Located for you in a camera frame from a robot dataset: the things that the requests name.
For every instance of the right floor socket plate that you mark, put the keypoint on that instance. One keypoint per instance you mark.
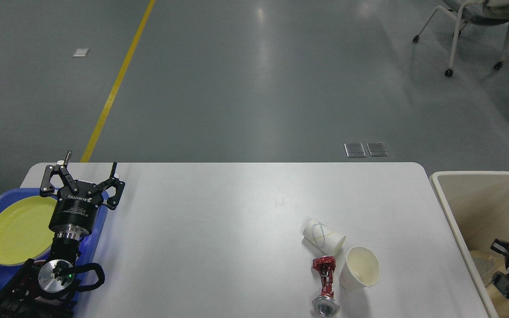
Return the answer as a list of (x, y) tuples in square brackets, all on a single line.
[(377, 149)]

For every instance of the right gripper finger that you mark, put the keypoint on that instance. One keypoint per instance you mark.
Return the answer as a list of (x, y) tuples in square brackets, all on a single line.
[(501, 282), (501, 247)]

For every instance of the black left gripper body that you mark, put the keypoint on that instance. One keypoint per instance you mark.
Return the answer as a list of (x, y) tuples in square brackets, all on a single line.
[(74, 215)]

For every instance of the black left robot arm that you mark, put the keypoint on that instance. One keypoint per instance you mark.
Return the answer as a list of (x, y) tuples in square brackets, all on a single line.
[(47, 289)]

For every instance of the lying white paper cup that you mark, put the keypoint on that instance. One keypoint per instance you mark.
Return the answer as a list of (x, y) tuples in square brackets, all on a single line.
[(324, 237)]

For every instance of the white office chair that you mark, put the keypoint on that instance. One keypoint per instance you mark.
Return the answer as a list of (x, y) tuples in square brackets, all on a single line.
[(472, 12)]

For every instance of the floor socket plate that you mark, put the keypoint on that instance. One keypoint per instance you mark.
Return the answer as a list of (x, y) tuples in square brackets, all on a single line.
[(355, 150), (377, 149)]

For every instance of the crushed white paper cup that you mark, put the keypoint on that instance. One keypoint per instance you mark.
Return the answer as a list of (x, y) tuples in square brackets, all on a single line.
[(361, 269)]

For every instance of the yellow plastic plate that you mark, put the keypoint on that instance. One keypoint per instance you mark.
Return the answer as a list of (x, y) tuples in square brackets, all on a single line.
[(24, 231)]

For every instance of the crushed red can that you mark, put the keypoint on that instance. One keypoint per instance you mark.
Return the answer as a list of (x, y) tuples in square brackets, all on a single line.
[(325, 305)]

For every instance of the left floor socket plate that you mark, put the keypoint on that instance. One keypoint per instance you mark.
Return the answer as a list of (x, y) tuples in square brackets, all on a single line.
[(355, 150)]

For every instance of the beige plastic bin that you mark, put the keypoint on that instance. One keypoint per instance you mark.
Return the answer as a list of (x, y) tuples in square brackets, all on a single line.
[(476, 206)]

